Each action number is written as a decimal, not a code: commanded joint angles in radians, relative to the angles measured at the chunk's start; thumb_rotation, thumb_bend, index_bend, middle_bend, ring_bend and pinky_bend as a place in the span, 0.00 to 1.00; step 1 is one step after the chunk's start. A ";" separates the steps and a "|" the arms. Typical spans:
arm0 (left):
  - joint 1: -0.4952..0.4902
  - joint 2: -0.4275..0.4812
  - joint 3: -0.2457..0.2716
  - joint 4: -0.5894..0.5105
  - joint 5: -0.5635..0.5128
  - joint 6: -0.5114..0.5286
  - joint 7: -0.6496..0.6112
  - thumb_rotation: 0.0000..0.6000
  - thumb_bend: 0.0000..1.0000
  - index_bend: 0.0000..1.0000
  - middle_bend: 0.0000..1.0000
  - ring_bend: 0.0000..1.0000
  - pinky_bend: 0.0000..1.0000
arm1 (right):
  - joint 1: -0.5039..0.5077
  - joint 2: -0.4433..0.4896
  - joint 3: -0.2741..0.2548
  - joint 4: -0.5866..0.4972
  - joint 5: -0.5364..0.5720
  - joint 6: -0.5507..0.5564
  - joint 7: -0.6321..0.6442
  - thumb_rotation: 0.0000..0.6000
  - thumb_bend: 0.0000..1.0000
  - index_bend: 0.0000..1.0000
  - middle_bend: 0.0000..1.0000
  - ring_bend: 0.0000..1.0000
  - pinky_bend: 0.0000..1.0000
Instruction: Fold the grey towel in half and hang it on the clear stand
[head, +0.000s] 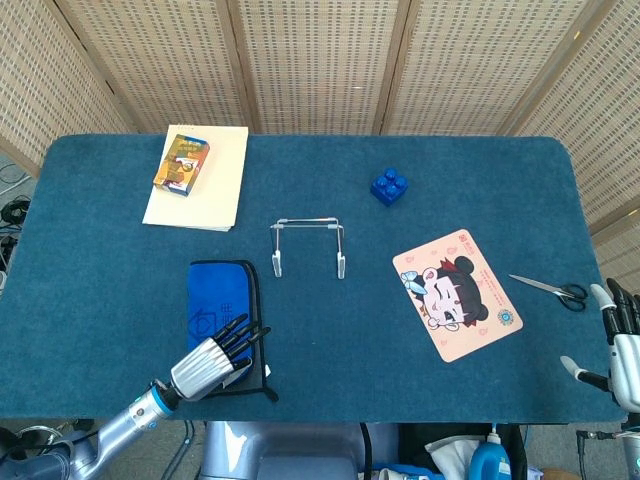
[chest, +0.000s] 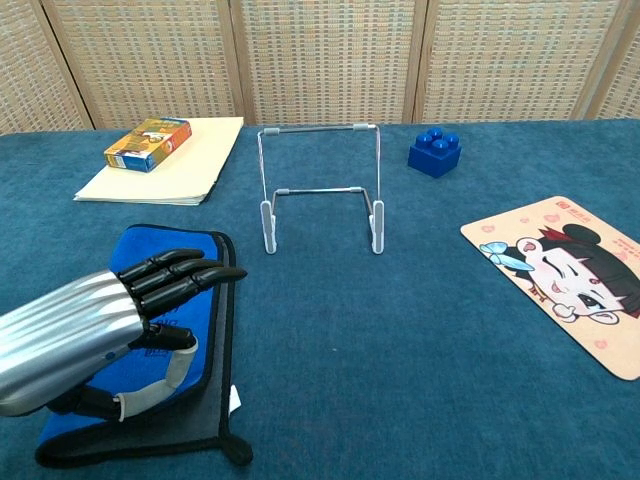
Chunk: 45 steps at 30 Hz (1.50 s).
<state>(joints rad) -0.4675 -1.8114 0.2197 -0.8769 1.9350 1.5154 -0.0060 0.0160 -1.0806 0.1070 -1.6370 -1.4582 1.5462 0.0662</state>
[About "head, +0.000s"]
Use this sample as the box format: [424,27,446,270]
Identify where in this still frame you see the woven folding screen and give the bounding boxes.
[0,0,640,281]

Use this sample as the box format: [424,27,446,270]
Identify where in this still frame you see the black handled scissors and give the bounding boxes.
[508,273,588,313]

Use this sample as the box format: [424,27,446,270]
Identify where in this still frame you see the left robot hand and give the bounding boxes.
[169,313,272,403]

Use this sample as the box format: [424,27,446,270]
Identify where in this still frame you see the orange and blue carton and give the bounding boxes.
[152,133,211,197]

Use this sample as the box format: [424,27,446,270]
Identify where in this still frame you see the black torso cable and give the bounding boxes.
[358,422,375,480]

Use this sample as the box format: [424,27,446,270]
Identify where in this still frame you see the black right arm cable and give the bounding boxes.
[574,429,622,480]

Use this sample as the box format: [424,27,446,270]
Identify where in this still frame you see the cartoon girl mouse pad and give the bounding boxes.
[392,228,524,363]

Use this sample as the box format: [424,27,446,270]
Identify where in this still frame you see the metal wire rack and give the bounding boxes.
[270,216,348,279]

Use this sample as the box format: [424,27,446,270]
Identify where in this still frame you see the dark grey microfibre cloth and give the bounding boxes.
[186,258,280,403]

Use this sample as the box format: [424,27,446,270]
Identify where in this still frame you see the blue pump bottle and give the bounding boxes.
[469,423,514,480]

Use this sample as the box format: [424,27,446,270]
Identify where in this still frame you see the white cloth bag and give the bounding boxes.
[424,433,486,474]

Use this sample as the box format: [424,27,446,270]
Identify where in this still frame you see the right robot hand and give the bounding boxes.
[559,278,640,412]

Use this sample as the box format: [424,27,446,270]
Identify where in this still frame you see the black floor cable bundle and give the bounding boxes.
[0,196,32,227]

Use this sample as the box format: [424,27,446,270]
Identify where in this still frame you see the cream paper folder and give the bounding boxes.
[141,124,250,234]

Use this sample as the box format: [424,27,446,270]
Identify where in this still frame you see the blue table cover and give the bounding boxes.
[0,133,629,425]

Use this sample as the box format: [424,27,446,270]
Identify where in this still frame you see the grey robot torso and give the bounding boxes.
[198,420,401,480]

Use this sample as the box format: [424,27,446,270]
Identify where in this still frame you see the blue building block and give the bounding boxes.
[369,168,410,208]

